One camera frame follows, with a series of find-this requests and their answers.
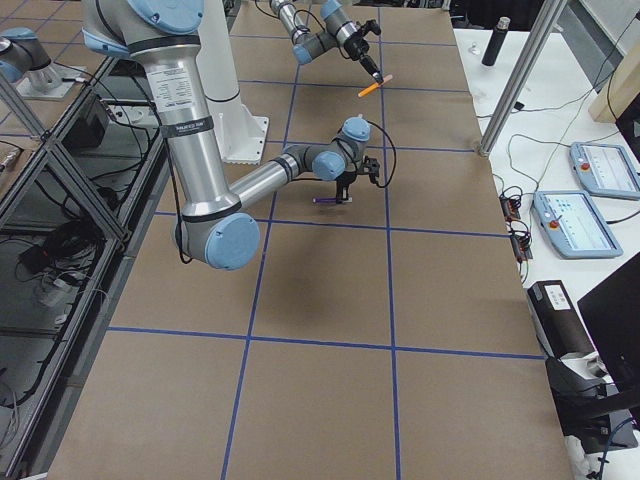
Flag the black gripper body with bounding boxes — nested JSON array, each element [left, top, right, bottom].
[[343, 33, 378, 73], [336, 171, 358, 198]]

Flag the orange highlighter pen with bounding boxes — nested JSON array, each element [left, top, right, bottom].
[[358, 74, 393, 98]]

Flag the purple highlighter pen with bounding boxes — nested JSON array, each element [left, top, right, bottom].
[[312, 197, 353, 205]]

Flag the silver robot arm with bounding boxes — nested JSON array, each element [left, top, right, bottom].
[[83, 1, 371, 270], [255, 0, 384, 85]]

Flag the black water bottle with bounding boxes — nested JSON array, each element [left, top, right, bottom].
[[481, 16, 511, 67]]

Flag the near teach pendant tablet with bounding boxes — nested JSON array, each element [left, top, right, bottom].
[[533, 190, 623, 260]]

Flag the teach pendant tablet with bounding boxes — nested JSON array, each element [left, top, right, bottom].
[[533, 190, 623, 260], [569, 142, 639, 200]]

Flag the far teach pendant tablet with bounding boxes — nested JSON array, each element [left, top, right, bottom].
[[569, 142, 639, 200]]

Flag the black computer monitor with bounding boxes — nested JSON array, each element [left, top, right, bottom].
[[577, 99, 640, 401]]

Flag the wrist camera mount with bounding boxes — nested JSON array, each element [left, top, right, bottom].
[[359, 155, 381, 187], [356, 19, 381, 38]]

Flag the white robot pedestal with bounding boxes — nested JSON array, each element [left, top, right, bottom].
[[197, 0, 269, 165]]

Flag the aluminium frame post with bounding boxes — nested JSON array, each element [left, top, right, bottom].
[[477, 0, 567, 157]]

